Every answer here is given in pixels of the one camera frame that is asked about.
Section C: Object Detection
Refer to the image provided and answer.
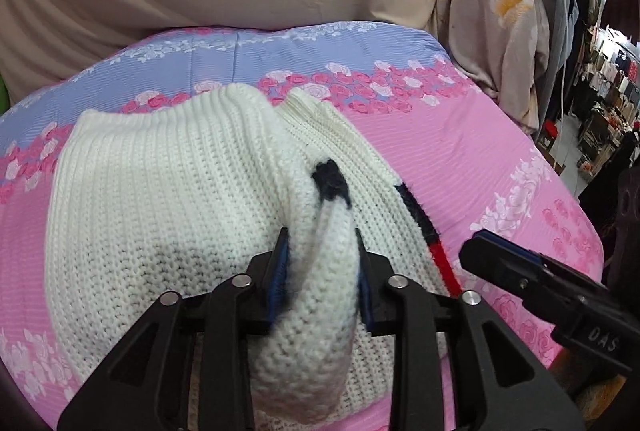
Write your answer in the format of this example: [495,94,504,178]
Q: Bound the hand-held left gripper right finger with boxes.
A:
[352,226,586,431]

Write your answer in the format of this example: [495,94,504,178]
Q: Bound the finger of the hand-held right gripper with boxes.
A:
[459,240,557,318]
[470,230,546,268]

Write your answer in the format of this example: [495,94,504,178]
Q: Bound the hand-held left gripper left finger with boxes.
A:
[57,226,291,431]

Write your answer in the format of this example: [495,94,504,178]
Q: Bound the white red navy knit sweater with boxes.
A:
[44,83,463,431]

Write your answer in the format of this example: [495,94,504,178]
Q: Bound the clothes display rack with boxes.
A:
[575,26,640,174]

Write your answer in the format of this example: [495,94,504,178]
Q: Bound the hanging dark clothes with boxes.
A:
[522,0,603,122]

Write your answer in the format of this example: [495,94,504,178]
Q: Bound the pink floral bed sheet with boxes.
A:
[0,21,608,431]

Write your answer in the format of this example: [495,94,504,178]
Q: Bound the dark cloth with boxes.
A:
[579,161,640,297]

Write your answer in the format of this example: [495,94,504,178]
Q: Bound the cream floral blanket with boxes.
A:
[430,0,551,136]

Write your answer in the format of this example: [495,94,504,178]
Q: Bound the white cable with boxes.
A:
[549,0,576,122]

